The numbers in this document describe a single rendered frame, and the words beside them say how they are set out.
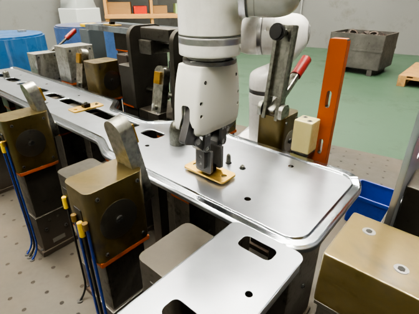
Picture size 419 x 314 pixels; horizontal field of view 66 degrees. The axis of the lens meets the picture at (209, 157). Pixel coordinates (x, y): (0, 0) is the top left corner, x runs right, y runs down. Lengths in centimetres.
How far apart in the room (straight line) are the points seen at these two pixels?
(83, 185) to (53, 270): 44
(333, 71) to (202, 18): 26
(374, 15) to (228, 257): 888
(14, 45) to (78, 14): 590
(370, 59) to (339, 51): 571
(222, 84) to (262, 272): 25
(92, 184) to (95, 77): 65
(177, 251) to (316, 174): 26
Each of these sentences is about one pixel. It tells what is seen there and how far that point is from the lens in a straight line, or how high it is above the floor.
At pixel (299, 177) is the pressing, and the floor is 100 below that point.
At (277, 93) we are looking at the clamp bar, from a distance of 64.
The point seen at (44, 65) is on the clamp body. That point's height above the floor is 102.
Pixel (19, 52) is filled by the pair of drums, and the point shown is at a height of 88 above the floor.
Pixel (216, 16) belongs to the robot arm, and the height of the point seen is 124.
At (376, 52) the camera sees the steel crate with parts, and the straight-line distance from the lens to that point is 625.
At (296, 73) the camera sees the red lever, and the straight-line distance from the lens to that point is 69.
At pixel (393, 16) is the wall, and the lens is 911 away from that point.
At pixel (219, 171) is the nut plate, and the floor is 101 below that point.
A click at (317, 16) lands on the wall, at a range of 939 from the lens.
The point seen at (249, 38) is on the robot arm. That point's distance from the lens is 103.
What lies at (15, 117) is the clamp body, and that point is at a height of 104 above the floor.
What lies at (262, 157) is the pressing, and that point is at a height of 100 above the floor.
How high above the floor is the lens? 126
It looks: 27 degrees down
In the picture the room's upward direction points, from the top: straight up
